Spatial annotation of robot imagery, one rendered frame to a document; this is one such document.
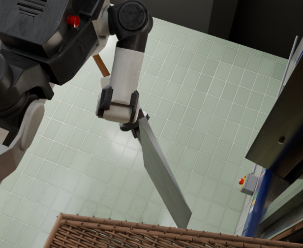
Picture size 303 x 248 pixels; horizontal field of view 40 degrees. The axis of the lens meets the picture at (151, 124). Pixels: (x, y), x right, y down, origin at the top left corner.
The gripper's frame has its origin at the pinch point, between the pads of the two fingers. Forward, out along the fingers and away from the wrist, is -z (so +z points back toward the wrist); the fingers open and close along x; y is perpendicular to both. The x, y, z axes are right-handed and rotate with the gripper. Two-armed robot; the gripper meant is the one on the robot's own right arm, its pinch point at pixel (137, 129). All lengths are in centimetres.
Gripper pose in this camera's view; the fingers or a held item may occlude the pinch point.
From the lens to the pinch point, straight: 170.9
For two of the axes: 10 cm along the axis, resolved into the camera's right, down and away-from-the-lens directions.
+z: -2.9, -7.8, -5.6
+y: -3.7, -4.5, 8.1
